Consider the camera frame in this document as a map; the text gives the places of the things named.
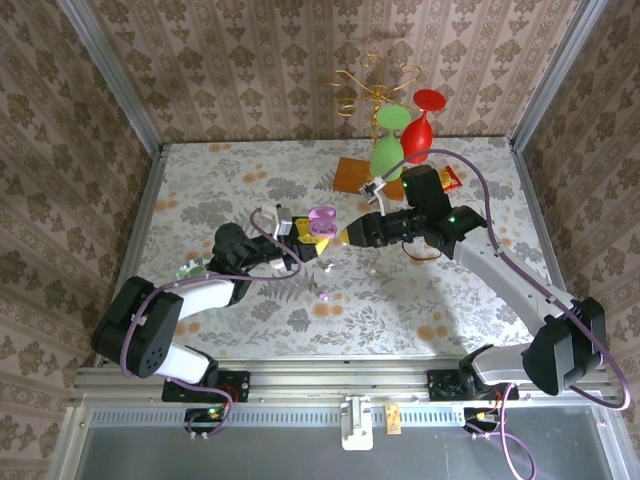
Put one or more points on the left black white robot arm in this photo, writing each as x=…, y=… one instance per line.
x=140, y=330

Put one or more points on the white centre bracket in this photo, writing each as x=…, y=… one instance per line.
x=357, y=425

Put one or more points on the small black controller board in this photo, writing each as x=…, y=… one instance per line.
x=480, y=417
x=205, y=415

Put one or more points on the aluminium front mounting rail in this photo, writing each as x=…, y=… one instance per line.
x=340, y=385

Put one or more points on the green wine glass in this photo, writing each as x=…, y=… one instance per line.
x=387, y=155

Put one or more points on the white earbud case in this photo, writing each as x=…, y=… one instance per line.
x=277, y=265

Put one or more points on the aluminium frame post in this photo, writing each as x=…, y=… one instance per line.
x=112, y=75
x=552, y=70

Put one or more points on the small leaf pattern plate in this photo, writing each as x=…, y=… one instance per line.
x=192, y=268

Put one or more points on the small orange tag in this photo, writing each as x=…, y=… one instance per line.
x=393, y=419

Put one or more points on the aluminium table side rail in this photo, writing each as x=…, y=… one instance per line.
x=137, y=240
x=531, y=200

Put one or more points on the purple earbud case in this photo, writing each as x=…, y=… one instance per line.
x=322, y=223

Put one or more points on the red wine glass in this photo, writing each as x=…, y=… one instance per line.
x=417, y=137

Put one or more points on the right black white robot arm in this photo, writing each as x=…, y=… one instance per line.
x=560, y=355

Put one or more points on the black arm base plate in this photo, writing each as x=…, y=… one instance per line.
x=240, y=385
x=442, y=385

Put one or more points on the red snack packet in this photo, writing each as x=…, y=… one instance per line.
x=450, y=179

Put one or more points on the grey metal panel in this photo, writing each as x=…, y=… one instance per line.
x=300, y=457

